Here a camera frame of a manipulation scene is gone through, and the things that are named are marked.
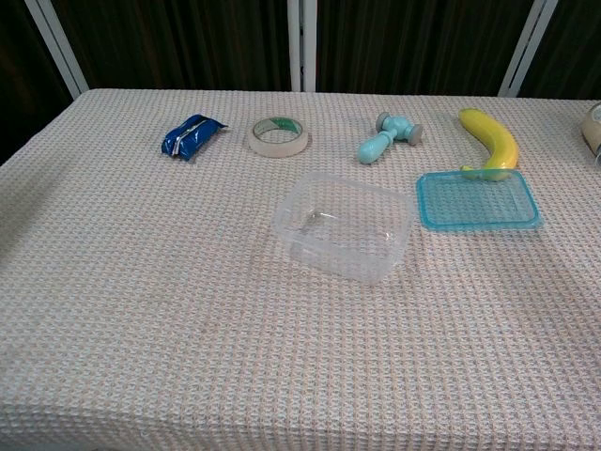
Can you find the pink waffle tablecloth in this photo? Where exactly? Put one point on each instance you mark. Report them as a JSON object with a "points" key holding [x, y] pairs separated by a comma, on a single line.
{"points": [[188, 305]]}

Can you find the light blue toy hammer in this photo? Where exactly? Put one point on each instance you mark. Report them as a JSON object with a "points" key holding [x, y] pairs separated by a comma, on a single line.
{"points": [[380, 143]]}

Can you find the mayonnaise squeeze bottle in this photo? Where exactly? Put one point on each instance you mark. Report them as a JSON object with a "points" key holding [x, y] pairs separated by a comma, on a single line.
{"points": [[592, 129]]}

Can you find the blue plastic lid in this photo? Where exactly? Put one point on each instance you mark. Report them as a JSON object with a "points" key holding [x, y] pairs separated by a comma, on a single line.
{"points": [[479, 206]]}

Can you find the clear plastic container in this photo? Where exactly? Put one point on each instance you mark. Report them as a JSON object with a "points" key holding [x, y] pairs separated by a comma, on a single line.
{"points": [[345, 230]]}

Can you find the dark curtain panel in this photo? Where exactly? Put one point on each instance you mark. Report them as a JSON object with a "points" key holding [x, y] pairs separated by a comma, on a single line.
{"points": [[573, 47], [23, 70], [188, 42], [413, 42]]}

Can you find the white frame post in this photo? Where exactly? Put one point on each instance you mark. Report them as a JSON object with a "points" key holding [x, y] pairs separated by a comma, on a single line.
{"points": [[528, 47], [58, 47], [303, 47]]}

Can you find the beige masking tape roll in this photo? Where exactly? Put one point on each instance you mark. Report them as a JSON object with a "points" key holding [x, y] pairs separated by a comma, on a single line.
{"points": [[277, 149]]}

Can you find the yellow banana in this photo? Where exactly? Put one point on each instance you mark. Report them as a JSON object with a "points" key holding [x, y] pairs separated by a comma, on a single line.
{"points": [[497, 138]]}

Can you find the blue snack packet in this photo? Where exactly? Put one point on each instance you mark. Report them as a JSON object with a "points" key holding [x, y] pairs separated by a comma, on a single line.
{"points": [[192, 136]]}

